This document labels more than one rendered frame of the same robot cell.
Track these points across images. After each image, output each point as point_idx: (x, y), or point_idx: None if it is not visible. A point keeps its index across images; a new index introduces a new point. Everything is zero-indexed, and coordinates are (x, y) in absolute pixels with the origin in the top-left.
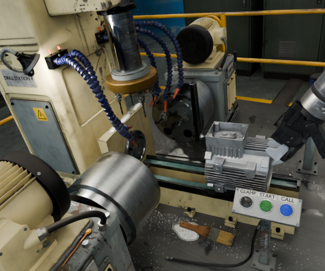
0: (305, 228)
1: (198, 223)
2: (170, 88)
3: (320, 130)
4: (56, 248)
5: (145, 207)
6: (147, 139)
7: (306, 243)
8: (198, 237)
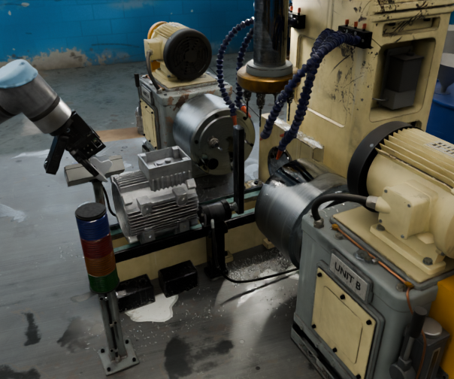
0: (83, 277)
1: None
2: (322, 166)
3: (53, 140)
4: (164, 80)
5: (180, 136)
6: None
7: (77, 265)
8: None
